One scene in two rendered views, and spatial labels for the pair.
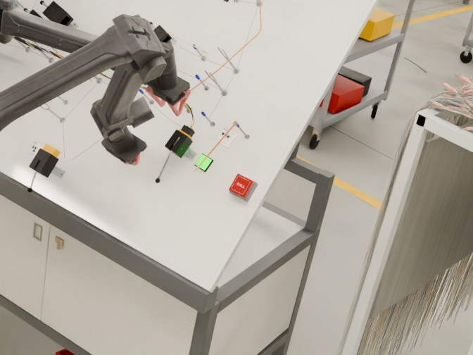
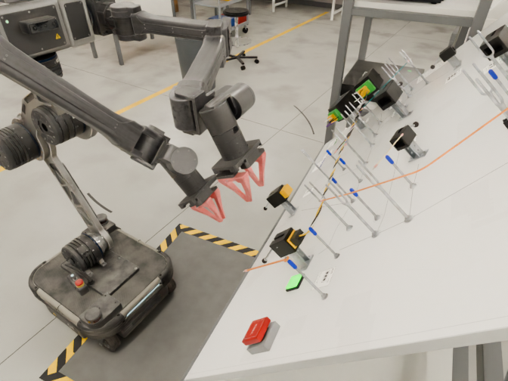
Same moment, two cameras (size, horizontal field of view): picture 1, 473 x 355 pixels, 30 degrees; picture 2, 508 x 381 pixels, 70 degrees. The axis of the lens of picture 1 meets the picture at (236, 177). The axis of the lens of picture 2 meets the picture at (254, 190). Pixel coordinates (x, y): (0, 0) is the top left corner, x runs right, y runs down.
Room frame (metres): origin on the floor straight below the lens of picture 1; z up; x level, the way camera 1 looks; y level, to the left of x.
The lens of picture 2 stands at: (2.00, -0.40, 1.74)
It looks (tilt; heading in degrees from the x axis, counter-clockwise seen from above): 38 degrees down; 86
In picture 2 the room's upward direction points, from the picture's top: straight up
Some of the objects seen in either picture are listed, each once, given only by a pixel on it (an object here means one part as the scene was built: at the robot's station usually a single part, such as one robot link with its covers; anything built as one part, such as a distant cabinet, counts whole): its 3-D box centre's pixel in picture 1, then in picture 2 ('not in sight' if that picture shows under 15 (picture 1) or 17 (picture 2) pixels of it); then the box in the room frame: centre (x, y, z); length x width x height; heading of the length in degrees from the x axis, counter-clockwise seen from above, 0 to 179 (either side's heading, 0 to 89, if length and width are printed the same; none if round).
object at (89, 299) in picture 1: (115, 311); not in sight; (2.05, 0.27, 0.60); 0.55 x 0.03 x 0.39; 61
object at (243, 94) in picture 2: not in sight; (215, 106); (1.97, 0.28, 1.43); 0.12 x 0.12 x 0.09; 58
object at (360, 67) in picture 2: not in sight; (382, 82); (2.71, 1.21, 1.09); 0.35 x 0.33 x 0.07; 61
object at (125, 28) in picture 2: not in sight; (124, 23); (1.66, 0.90, 1.44); 0.10 x 0.09 x 0.05; 144
